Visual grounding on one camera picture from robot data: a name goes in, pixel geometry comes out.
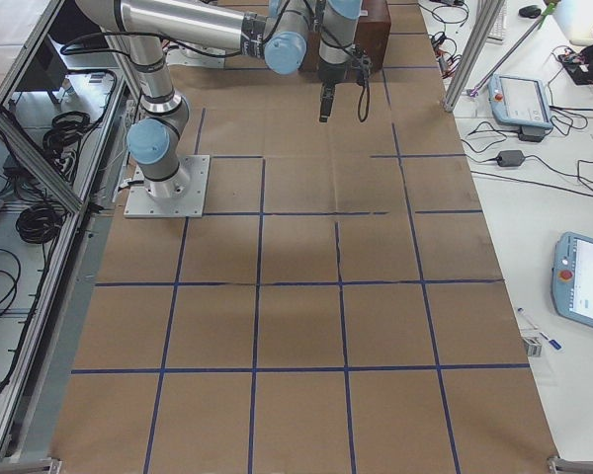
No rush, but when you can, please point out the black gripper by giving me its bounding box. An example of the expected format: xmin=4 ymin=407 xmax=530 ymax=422
xmin=317 ymin=61 xmax=348 ymax=122

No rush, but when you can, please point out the dark wooden drawer cabinet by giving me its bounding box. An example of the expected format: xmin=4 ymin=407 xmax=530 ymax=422
xmin=299 ymin=0 xmax=391 ymax=72

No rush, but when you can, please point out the blue teach pendant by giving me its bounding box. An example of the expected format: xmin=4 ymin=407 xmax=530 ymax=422
xmin=551 ymin=232 xmax=593 ymax=328
xmin=488 ymin=74 xmax=552 ymax=130

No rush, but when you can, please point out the black power adapter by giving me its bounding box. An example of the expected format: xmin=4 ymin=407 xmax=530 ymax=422
xmin=496 ymin=150 xmax=526 ymax=168

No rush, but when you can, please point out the brown paper table cover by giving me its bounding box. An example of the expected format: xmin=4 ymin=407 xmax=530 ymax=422
xmin=50 ymin=1 xmax=555 ymax=473

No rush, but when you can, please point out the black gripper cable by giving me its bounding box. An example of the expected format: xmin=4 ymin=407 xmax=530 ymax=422
xmin=348 ymin=46 xmax=375 ymax=123

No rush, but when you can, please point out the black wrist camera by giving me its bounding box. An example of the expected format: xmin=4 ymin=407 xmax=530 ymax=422
xmin=351 ymin=43 xmax=373 ymax=77

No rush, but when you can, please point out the aluminium frame post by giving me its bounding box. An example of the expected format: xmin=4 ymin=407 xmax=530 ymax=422
xmin=442 ymin=0 xmax=504 ymax=113

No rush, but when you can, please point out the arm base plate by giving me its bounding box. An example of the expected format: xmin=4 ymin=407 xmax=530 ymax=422
xmin=124 ymin=155 xmax=211 ymax=218

